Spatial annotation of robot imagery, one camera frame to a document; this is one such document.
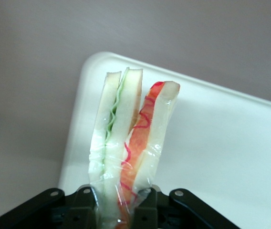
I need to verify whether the cream plastic tray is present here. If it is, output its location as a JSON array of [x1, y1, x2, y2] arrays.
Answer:
[[58, 52, 271, 229]]

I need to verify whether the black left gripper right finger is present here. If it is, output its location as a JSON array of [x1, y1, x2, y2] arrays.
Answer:
[[134, 185, 242, 229]]

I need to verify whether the triangle sandwich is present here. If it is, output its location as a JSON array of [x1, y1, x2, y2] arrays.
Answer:
[[87, 67, 181, 229]]

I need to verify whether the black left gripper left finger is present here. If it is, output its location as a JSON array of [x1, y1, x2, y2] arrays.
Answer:
[[0, 185, 99, 229]]

